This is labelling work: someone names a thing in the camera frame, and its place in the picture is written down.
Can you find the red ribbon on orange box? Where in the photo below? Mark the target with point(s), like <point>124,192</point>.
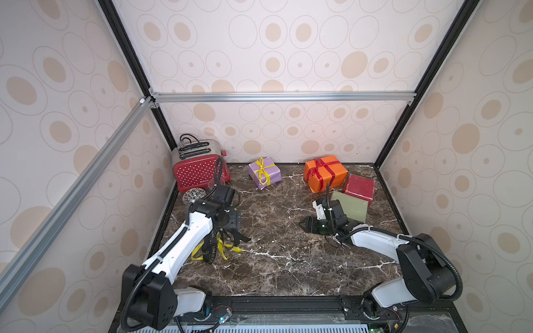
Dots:
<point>321,168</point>

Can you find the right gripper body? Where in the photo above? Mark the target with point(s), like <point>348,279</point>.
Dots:
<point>318,224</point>

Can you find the red polka dot toaster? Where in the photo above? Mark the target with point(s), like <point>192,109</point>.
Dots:
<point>196,161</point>

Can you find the patterned ceramic bowl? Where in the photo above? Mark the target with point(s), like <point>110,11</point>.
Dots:
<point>192,195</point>

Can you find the diagonal aluminium bar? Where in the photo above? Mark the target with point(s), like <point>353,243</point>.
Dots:
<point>38,244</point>

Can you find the horizontal aluminium bar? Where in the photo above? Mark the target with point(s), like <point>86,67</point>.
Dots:
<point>253,97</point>

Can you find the orange gift box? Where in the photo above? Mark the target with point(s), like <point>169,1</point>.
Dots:
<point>327,172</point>

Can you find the yellow ribbon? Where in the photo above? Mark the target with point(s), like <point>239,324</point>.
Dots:
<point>208,252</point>
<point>264,177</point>

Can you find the green gift box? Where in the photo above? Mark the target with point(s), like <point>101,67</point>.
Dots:
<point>354,208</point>

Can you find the dark red gift box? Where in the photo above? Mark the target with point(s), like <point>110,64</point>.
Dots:
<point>360,187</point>

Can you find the purple gift box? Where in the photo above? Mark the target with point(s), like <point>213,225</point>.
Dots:
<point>275,173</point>

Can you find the black frame post right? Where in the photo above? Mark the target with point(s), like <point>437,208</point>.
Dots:
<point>452,35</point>

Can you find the black ribbon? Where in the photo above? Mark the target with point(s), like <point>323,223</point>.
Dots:
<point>230,237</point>

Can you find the black frame post left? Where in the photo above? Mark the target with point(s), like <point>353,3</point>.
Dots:
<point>112,17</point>

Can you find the clear plastic cup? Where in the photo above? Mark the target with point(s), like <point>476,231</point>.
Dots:
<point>213,185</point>

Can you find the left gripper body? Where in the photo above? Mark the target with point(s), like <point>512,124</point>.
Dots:
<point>232,218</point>

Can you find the black frame post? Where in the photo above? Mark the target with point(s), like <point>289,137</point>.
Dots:
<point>452,35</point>
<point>112,17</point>

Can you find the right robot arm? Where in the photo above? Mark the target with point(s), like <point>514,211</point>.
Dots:
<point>427,274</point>

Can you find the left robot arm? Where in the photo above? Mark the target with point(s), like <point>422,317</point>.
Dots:
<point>211,224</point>

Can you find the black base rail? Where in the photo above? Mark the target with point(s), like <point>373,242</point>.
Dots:
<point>315,314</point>

